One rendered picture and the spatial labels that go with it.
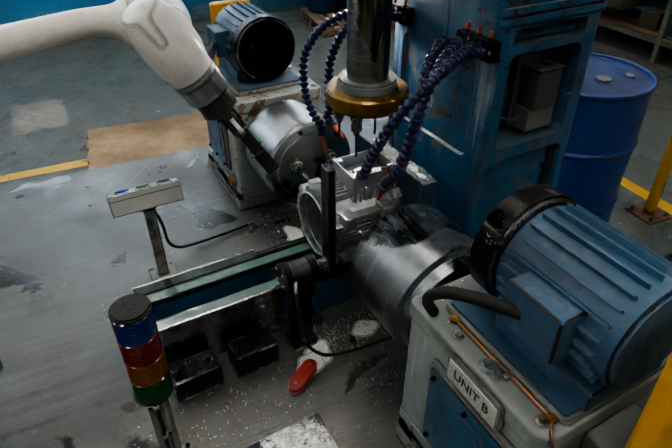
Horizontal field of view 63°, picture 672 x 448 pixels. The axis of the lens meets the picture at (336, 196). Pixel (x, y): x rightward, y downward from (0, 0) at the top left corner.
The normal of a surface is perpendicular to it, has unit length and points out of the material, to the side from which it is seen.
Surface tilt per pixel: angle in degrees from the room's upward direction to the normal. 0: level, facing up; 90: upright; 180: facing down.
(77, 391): 0
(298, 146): 90
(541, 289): 0
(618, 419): 0
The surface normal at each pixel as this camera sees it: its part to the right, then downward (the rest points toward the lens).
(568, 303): 0.00, -0.83
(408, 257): -0.47, -0.57
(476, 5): -0.88, 0.26
